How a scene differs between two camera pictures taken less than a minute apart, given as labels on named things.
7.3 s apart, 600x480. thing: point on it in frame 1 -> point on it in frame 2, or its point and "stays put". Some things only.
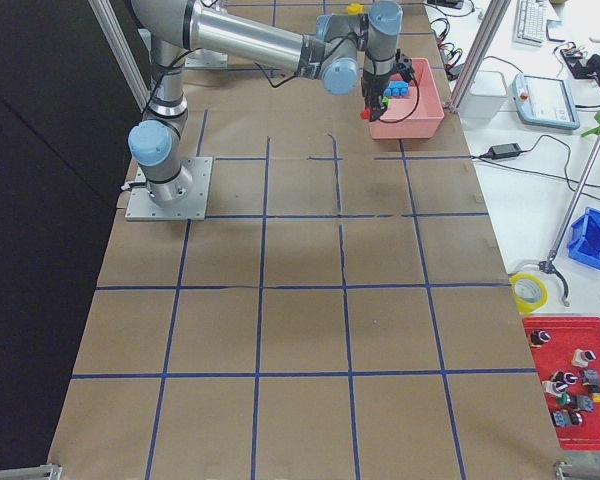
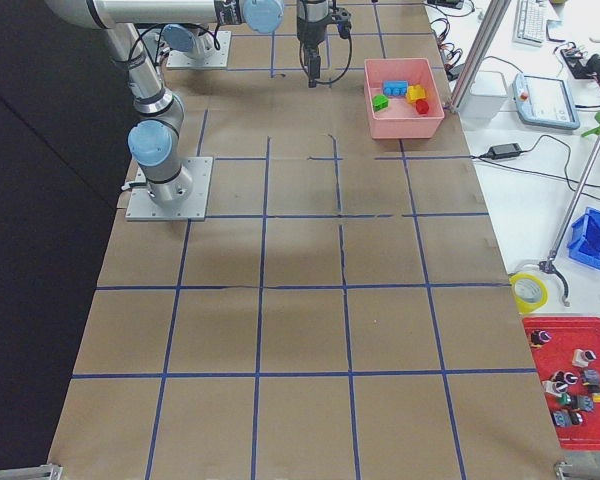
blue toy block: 397,88 stays put
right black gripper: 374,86 -> 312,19
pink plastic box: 416,115 stays put
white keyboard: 530,22 stays put
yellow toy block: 355,8 -> 415,92
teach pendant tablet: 545,101 stays put
